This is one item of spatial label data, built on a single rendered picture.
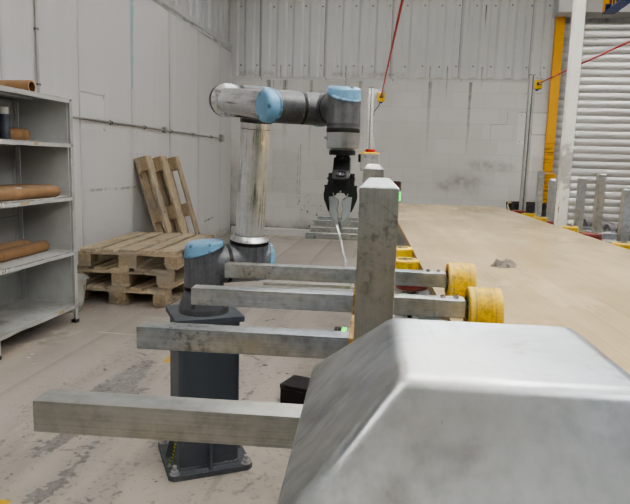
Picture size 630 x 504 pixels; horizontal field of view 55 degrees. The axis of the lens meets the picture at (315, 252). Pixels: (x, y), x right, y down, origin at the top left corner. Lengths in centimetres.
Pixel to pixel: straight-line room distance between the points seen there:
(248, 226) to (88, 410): 177
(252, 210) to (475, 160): 739
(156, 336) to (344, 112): 96
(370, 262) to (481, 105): 901
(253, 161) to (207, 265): 42
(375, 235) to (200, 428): 23
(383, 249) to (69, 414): 32
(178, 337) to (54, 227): 385
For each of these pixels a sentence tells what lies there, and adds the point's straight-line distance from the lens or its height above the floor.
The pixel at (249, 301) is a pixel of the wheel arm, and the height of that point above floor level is 94.
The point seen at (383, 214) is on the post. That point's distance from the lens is 54.
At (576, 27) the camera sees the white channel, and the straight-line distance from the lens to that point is 332.
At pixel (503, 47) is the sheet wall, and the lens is 967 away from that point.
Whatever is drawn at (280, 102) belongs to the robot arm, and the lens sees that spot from 167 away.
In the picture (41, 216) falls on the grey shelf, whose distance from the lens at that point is 468.
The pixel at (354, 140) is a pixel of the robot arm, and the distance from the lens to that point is 163.
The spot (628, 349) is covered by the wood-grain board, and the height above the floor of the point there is 90.
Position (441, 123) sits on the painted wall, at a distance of 945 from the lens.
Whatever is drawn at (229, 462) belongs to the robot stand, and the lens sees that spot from 250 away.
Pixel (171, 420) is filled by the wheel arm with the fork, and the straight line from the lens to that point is 57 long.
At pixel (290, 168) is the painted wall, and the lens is 957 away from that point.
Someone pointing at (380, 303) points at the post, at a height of 106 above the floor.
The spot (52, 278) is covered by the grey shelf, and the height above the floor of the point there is 30.
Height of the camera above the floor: 118
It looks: 8 degrees down
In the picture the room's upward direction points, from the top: 2 degrees clockwise
